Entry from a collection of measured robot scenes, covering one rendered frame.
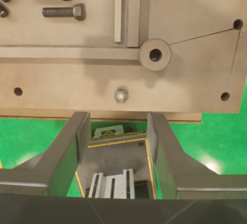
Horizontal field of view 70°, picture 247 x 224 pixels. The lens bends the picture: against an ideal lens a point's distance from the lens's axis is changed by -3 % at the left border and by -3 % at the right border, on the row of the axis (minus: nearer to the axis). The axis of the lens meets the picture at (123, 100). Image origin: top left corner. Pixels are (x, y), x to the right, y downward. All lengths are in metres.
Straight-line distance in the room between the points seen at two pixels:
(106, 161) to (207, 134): 1.03
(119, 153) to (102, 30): 1.37
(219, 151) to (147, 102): 1.92
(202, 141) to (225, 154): 0.31
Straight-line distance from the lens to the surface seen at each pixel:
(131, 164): 1.62
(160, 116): 0.15
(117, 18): 0.25
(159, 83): 0.26
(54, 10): 0.26
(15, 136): 2.16
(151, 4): 0.26
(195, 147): 2.03
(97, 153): 1.57
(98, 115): 0.42
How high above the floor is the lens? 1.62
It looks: 73 degrees down
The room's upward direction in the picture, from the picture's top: 178 degrees counter-clockwise
